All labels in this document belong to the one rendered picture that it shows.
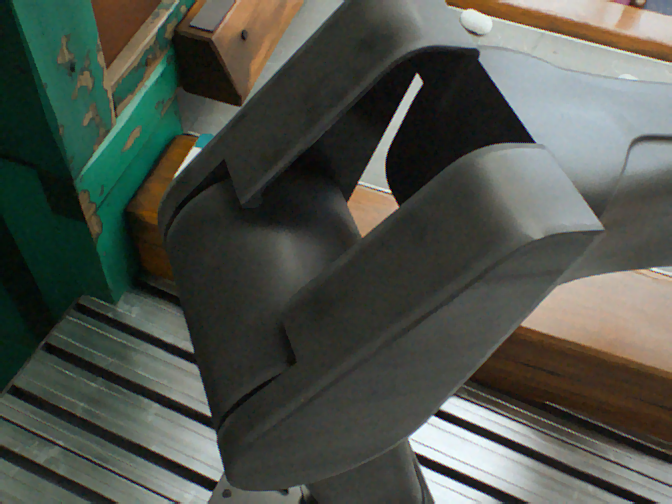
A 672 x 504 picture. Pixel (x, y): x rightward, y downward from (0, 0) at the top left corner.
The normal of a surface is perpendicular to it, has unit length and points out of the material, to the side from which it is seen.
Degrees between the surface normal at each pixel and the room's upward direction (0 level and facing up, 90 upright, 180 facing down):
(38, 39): 90
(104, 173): 90
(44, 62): 90
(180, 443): 0
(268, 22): 67
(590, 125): 17
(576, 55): 0
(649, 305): 0
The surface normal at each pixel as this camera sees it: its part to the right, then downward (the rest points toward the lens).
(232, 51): 0.90, 0.02
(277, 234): 0.01, -0.57
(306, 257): 0.21, -0.61
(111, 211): 0.95, 0.27
